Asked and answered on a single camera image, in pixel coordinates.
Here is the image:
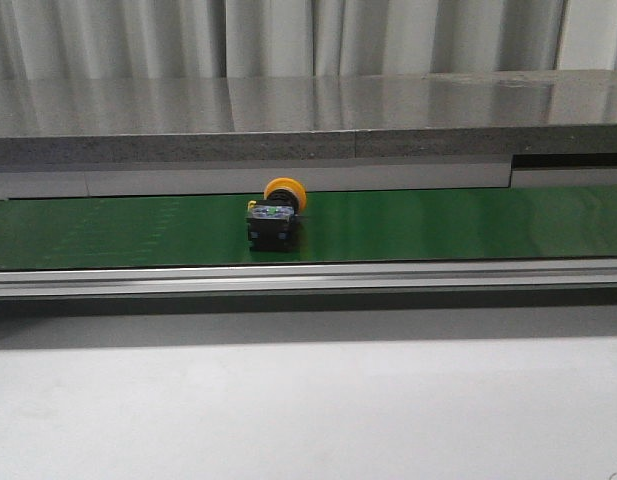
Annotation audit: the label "grey stone countertop slab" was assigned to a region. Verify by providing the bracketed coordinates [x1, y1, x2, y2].
[0, 70, 617, 171]

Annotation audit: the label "grey panel under countertop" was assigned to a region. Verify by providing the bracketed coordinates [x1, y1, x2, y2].
[0, 153, 617, 199]

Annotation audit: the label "green conveyor belt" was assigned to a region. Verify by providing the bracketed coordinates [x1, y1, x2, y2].
[0, 186, 617, 271]

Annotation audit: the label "white pleated curtain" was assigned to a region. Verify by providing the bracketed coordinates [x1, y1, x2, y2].
[0, 1, 617, 80]

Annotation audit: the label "yellow push button switch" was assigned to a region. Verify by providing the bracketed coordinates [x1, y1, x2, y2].
[246, 177, 308, 252]

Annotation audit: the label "aluminium conveyor side rail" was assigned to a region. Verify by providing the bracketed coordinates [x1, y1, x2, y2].
[0, 257, 617, 299]

